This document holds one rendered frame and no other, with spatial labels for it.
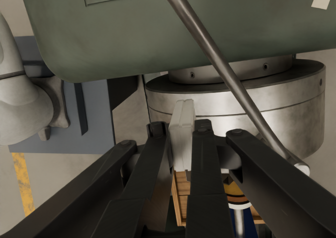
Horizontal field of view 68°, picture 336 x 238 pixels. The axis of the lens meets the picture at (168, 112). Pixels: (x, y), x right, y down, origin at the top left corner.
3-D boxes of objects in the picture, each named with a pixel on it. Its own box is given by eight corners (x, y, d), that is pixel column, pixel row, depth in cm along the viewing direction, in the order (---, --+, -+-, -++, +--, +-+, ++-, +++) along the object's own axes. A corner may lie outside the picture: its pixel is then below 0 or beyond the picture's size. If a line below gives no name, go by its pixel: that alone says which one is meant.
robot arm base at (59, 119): (25, 137, 90) (14, 143, 85) (12, 76, 84) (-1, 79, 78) (72, 137, 87) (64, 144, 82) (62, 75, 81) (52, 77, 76)
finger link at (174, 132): (186, 171, 15) (174, 172, 16) (188, 131, 22) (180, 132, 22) (180, 126, 15) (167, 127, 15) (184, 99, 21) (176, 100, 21)
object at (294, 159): (266, 135, 37) (315, 173, 26) (254, 144, 37) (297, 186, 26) (258, 124, 36) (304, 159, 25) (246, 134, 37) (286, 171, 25)
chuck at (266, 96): (146, 75, 62) (140, 104, 31) (270, 55, 62) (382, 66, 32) (148, 88, 63) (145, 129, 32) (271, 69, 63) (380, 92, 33)
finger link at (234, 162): (193, 149, 13) (251, 144, 13) (193, 119, 18) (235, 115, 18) (196, 174, 14) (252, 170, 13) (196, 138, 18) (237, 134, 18)
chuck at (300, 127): (148, 88, 63) (145, 130, 32) (271, 69, 63) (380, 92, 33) (154, 121, 65) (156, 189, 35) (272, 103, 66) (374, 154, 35)
